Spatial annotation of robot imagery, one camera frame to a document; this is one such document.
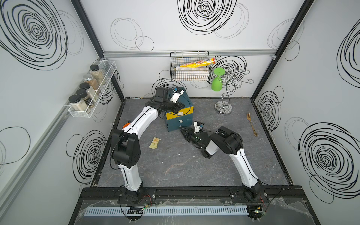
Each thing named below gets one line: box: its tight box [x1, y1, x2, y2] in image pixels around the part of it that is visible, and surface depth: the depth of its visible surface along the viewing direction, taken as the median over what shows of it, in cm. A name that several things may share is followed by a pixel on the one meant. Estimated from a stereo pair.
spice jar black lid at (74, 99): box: [68, 94, 82, 104], surface depth 62 cm
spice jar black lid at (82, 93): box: [75, 88, 88, 98], surface depth 65 cm
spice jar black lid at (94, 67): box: [89, 64, 100, 71], surface depth 76 cm
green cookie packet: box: [148, 136, 161, 150], surface depth 95 cm
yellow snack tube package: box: [179, 57, 217, 68], surface depth 88 cm
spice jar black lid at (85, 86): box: [79, 82, 91, 90], surface depth 68 cm
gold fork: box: [246, 112, 258, 137], surface depth 110 cm
